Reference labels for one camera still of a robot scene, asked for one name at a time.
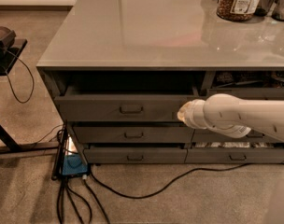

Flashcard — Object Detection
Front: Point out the grey left middle drawer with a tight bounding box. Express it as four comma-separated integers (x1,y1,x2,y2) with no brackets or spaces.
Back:
74,126,193,143

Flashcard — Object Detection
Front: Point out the grey left bottom drawer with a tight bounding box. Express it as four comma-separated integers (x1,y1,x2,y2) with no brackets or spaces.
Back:
83,147,187,164

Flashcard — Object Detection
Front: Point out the black side stand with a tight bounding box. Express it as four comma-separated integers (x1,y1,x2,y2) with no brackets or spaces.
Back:
0,39,62,146

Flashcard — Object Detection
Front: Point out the long black floor cable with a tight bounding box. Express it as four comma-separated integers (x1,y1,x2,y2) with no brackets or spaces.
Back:
89,162,252,200

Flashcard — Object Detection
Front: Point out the grey right middle drawer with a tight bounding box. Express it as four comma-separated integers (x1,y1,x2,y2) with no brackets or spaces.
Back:
192,130,278,143

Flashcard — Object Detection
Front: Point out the black cable from stand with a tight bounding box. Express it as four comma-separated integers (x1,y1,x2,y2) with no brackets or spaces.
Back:
1,49,36,105

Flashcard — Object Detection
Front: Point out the dark device on stand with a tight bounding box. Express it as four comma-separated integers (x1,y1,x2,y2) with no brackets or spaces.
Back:
0,26,16,60

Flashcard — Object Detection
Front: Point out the grey right bottom drawer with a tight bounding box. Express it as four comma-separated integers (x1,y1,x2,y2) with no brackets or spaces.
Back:
185,147,284,164

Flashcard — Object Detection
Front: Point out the blue electronics box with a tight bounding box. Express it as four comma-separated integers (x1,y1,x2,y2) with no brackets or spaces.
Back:
62,154,89,176

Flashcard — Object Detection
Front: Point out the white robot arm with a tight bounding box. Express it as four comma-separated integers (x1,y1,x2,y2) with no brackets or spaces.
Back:
177,93,284,143

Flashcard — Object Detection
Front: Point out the black cable bundle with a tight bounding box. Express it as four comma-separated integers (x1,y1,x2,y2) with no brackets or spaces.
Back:
56,175,112,224

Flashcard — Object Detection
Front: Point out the grey cabinet with glossy top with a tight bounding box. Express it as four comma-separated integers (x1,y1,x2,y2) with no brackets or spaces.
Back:
37,0,284,163

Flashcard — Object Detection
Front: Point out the clear jar of nuts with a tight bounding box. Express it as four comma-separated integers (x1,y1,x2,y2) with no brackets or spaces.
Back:
217,0,260,21

